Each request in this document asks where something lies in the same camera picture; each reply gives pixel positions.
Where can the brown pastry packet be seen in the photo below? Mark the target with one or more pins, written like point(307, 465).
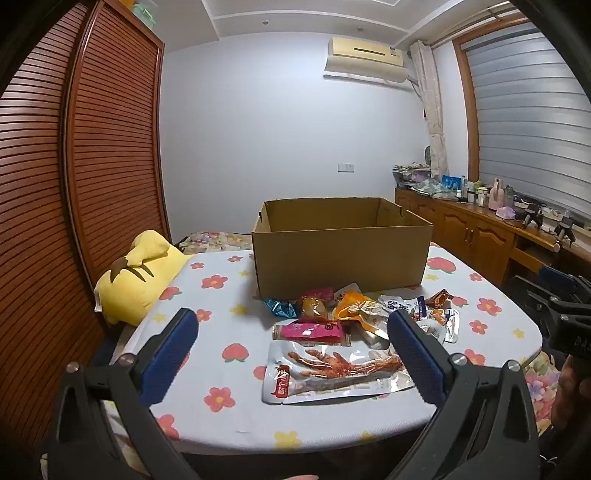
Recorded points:
point(314, 307)

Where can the brown cardboard box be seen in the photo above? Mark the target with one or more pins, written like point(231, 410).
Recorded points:
point(337, 258)

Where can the green plastic bag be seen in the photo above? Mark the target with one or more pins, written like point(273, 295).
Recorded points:
point(429, 188)

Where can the white wall switch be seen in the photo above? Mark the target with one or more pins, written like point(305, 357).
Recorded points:
point(346, 167)

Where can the pink bottle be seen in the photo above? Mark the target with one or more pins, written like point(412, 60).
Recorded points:
point(497, 196)

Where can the small black tripod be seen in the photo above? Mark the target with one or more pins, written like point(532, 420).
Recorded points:
point(533, 214)
point(564, 230)

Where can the grey window blind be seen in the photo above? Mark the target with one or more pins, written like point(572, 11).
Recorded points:
point(531, 115)

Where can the pink snack packet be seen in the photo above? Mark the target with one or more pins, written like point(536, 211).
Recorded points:
point(309, 331)

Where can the teal candy wrapper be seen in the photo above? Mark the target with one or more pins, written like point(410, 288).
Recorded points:
point(279, 307)

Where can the dark floral quilt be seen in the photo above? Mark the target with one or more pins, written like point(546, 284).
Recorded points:
point(212, 240)

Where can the yellow plush toy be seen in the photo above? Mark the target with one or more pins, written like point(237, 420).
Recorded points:
point(134, 277)

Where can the brown slatted wardrobe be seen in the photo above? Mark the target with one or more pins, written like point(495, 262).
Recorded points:
point(106, 138)

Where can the wall air conditioner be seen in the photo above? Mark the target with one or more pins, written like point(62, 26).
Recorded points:
point(364, 50)

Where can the white blue snack packet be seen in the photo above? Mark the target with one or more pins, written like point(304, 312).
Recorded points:
point(399, 305)

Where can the blue tissue pack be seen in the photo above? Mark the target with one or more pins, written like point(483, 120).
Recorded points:
point(452, 183)

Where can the beige patterned curtain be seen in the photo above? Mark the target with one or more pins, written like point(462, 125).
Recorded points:
point(431, 101)

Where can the orange snack packet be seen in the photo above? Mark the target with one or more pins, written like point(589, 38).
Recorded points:
point(351, 304)

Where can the small brown snack packet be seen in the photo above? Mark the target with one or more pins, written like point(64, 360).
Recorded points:
point(438, 299)

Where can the green storage box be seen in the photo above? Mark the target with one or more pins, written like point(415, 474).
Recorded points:
point(145, 11)

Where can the small desk fan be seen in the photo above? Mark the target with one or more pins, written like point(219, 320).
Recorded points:
point(427, 156)

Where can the white floral bed sheet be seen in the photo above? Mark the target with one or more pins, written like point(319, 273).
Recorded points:
point(221, 314)

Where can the person's right hand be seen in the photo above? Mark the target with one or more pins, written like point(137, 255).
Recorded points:
point(568, 392)

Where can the long wooden cabinet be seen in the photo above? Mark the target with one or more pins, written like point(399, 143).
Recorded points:
point(461, 230)

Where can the group of small bottles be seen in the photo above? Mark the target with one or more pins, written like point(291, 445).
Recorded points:
point(475, 191)

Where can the silver chicken feet snack packet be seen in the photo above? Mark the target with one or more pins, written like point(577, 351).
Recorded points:
point(323, 369)

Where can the clear cream snack packet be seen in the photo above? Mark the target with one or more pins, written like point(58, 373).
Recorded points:
point(376, 334)

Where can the person's dark clothing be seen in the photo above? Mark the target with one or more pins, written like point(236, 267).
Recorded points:
point(565, 457)

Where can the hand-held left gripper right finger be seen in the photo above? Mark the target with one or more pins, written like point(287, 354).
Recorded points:
point(415, 355)

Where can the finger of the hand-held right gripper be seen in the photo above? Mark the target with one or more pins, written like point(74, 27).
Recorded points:
point(531, 295)
point(558, 281)

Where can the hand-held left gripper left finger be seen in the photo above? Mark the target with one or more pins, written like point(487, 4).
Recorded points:
point(171, 350)

